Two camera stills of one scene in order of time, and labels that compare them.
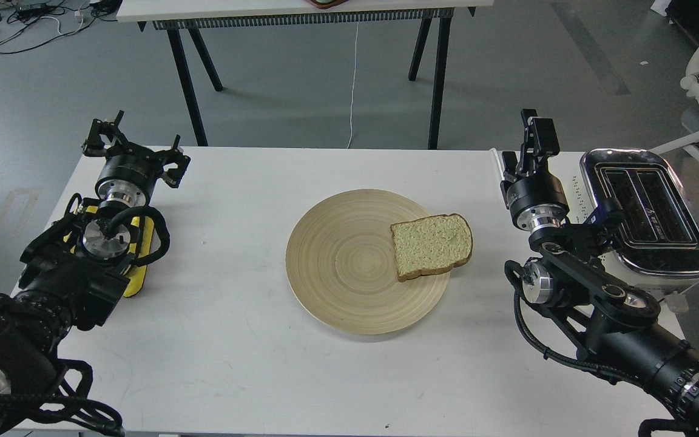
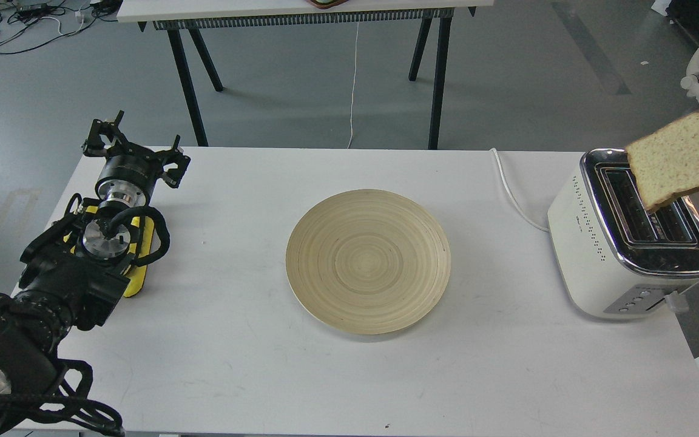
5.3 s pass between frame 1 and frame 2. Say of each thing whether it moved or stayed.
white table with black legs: stayed
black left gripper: stayed
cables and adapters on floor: stayed
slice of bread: moved
